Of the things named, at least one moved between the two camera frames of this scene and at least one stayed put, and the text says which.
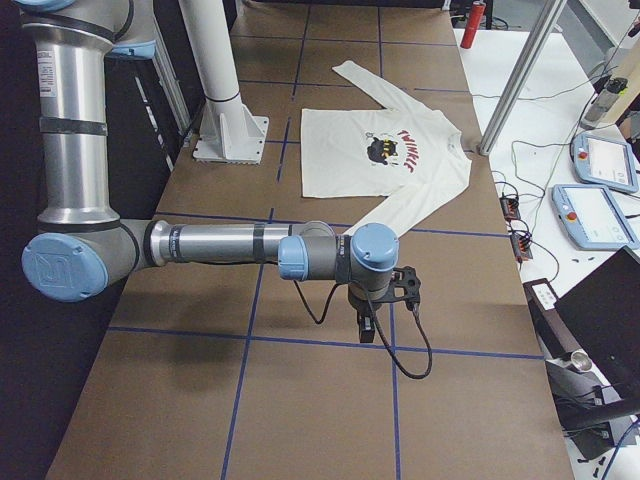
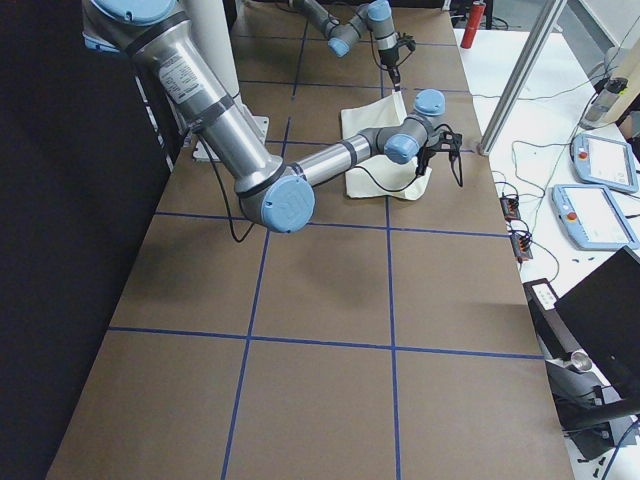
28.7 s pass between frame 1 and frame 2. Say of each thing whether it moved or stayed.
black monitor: stayed
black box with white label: stayed
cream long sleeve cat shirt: moved
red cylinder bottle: stayed
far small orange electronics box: stayed
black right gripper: moved
